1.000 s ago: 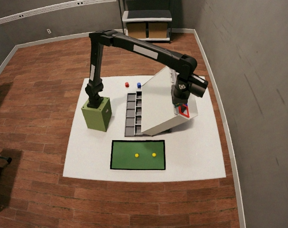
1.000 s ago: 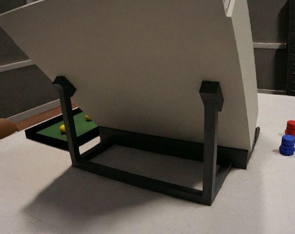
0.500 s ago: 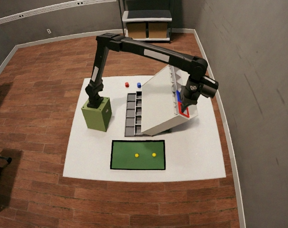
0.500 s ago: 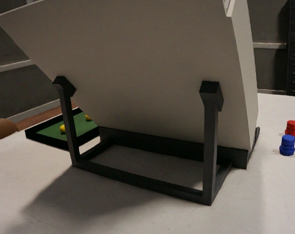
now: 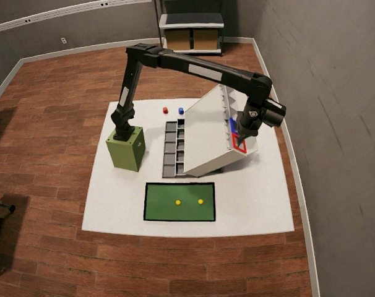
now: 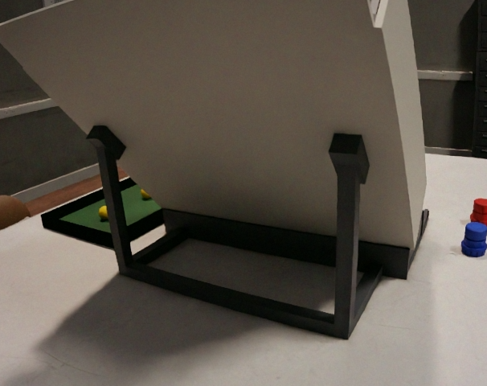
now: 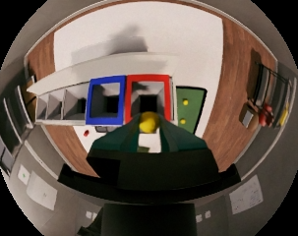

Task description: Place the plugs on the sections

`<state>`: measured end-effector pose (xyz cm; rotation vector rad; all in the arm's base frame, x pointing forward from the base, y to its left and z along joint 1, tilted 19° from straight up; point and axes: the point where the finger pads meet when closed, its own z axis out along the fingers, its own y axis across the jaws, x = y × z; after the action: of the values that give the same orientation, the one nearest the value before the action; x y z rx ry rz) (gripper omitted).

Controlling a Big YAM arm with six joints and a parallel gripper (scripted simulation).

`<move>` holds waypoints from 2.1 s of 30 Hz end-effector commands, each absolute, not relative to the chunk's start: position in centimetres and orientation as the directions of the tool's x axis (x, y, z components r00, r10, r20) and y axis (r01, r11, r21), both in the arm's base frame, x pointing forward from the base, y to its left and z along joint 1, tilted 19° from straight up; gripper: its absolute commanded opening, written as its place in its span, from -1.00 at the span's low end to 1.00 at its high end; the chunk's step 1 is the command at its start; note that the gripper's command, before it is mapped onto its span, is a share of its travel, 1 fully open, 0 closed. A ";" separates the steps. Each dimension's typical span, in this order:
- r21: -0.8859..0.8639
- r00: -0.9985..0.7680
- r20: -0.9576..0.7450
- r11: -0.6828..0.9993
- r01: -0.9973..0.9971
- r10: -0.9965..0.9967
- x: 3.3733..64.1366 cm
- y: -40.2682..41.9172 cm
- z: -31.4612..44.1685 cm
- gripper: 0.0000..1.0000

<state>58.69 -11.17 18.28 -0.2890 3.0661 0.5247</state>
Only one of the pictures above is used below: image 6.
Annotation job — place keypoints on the red plug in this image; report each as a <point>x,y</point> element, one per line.
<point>479,211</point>

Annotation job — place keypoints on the large white panel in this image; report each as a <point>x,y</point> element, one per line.
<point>228,108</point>

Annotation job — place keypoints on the blue plug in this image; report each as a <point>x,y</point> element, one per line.
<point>474,242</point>

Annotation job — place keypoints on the dark grey support stand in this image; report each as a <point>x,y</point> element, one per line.
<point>348,155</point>

